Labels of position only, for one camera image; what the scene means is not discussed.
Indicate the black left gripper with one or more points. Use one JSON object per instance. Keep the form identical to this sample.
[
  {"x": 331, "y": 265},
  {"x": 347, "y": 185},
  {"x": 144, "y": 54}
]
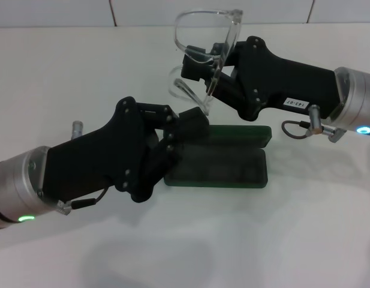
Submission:
[{"x": 106, "y": 159}]

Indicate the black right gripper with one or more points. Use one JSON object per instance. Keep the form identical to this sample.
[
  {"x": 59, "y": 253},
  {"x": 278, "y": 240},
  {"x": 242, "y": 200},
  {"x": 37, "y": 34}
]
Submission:
[{"x": 286, "y": 81}]

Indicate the clear white glasses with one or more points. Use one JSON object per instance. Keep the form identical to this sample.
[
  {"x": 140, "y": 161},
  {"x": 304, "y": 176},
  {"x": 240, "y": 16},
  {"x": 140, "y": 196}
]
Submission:
[{"x": 237, "y": 16}]

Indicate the green glasses case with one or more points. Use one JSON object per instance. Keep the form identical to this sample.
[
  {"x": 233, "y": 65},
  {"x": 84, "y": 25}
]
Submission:
[{"x": 232, "y": 171}]

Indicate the left gripper silver connector stub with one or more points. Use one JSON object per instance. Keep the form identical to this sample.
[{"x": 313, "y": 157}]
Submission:
[{"x": 77, "y": 129}]

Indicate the gripper silver connector stub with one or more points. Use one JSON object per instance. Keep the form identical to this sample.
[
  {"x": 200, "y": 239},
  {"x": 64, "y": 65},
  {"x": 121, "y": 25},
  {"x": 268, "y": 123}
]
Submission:
[
  {"x": 77, "y": 129},
  {"x": 316, "y": 120}
]

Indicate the right gripper silver connector stub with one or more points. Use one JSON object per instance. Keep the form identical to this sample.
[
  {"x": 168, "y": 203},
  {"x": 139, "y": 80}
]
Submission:
[{"x": 316, "y": 120}]

